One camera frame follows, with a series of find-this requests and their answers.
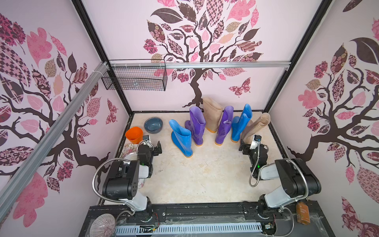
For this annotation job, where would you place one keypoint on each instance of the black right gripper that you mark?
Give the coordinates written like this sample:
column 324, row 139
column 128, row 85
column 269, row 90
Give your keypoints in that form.
column 247, row 149

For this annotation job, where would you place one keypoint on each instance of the blue rain boot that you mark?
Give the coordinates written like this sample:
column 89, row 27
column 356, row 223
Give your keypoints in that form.
column 239, row 123
column 181, row 138

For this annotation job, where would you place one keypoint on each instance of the beige rain boot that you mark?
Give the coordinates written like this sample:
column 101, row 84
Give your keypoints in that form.
column 253, row 127
column 212, row 114

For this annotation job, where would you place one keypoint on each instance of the white slotted cable duct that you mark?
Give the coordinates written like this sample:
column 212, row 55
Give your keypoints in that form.
column 186, row 229

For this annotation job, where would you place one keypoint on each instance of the orange brown bottle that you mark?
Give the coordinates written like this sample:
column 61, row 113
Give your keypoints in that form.
column 303, row 213

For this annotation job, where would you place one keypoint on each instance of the pink round fan cover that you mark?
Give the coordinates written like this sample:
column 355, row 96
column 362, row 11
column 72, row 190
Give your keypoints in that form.
column 103, row 226

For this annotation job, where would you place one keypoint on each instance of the black wire basket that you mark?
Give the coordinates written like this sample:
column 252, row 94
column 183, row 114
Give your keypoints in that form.
column 136, row 74

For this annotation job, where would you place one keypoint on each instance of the orange plastic cup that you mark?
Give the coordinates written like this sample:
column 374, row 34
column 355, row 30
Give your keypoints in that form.
column 134, row 135

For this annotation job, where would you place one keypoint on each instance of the purple rain boot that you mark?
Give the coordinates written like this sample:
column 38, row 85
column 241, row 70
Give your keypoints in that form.
column 196, row 125
column 225, row 125

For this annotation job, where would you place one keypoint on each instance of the horizontal aluminium rail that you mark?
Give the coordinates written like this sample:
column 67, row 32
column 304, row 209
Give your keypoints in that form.
column 212, row 65

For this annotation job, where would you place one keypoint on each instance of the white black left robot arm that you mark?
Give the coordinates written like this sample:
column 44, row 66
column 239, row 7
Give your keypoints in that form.
column 126, row 175

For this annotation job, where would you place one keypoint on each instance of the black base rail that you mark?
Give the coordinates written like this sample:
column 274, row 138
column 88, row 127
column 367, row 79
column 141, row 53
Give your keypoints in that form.
column 188, row 211

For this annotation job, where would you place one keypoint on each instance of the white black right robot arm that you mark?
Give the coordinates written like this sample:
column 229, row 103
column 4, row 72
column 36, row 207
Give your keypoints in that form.
column 297, row 181

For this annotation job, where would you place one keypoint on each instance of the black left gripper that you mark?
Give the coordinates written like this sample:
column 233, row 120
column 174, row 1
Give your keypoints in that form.
column 154, row 150

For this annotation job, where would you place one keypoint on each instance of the grey blue ceramic bowl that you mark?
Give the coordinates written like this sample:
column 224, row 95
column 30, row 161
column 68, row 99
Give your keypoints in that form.
column 153, row 125

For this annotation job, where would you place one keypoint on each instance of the diagonal aluminium rail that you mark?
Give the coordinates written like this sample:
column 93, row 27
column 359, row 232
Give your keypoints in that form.
column 20, row 179

